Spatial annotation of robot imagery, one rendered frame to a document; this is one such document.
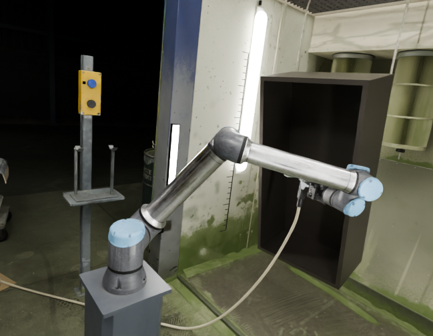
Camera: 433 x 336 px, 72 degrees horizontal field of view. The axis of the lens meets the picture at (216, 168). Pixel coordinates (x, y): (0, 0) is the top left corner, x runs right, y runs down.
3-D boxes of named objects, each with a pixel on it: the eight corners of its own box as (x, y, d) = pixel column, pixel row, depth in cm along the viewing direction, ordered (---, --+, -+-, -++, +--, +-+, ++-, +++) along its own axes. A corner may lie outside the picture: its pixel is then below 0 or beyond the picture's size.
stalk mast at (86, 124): (87, 287, 225) (90, 57, 187) (90, 291, 221) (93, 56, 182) (79, 289, 221) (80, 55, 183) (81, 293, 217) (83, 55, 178)
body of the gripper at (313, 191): (305, 195, 153) (321, 205, 142) (308, 179, 150) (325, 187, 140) (317, 195, 156) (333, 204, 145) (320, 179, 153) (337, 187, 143)
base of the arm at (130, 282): (112, 301, 122) (113, 279, 119) (95, 277, 136) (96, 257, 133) (153, 286, 134) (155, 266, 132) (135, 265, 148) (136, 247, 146)
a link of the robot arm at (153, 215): (113, 235, 141) (223, 119, 123) (128, 220, 158) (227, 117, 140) (136, 257, 142) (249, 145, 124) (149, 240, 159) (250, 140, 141)
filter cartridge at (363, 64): (353, 146, 302) (373, 59, 281) (356, 151, 269) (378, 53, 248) (316, 140, 313) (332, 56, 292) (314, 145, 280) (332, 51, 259)
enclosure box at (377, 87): (284, 228, 240) (292, 71, 196) (361, 261, 201) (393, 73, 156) (257, 248, 218) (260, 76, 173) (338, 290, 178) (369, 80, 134)
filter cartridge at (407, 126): (393, 163, 228) (421, 47, 208) (365, 153, 263) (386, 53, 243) (436, 165, 233) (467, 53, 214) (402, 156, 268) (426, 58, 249)
